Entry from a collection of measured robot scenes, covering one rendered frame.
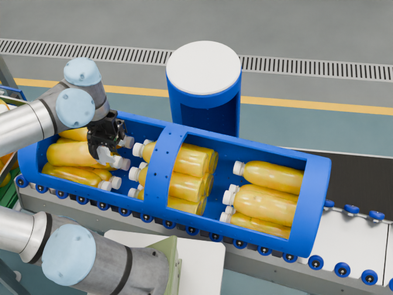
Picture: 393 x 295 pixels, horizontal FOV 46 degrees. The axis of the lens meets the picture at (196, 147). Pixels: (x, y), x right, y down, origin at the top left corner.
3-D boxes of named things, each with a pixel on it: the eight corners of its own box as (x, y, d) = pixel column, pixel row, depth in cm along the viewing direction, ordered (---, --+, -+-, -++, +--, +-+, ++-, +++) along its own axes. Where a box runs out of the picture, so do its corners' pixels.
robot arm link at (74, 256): (109, 306, 93) (48, 287, 86) (86, 285, 105) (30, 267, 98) (135, 250, 96) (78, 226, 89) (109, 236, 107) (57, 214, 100)
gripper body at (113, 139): (117, 155, 123) (107, 126, 113) (88, 147, 125) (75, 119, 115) (128, 133, 127) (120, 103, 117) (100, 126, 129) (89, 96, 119)
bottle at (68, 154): (42, 147, 140) (89, 146, 129) (59, 139, 145) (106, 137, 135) (50, 170, 142) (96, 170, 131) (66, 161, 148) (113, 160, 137)
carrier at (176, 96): (171, 185, 247) (205, 223, 233) (150, 65, 176) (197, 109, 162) (213, 157, 257) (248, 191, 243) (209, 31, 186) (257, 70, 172)
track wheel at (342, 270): (352, 267, 131) (352, 263, 133) (336, 262, 132) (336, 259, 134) (348, 280, 132) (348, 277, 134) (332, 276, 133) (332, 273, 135)
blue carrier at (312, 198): (303, 275, 134) (320, 229, 111) (36, 199, 153) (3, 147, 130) (319, 192, 150) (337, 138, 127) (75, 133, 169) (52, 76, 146)
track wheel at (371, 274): (380, 274, 129) (379, 271, 131) (363, 270, 130) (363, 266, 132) (375, 288, 130) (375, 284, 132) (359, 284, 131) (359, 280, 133)
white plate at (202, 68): (151, 62, 175) (151, 65, 176) (197, 105, 162) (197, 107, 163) (209, 30, 184) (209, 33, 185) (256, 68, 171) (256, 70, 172)
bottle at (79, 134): (60, 112, 146) (118, 126, 142) (71, 116, 153) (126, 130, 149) (54, 134, 146) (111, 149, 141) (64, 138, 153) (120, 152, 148)
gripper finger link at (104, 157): (115, 175, 129) (111, 152, 123) (96, 170, 131) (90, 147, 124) (120, 168, 131) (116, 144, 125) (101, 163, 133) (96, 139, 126)
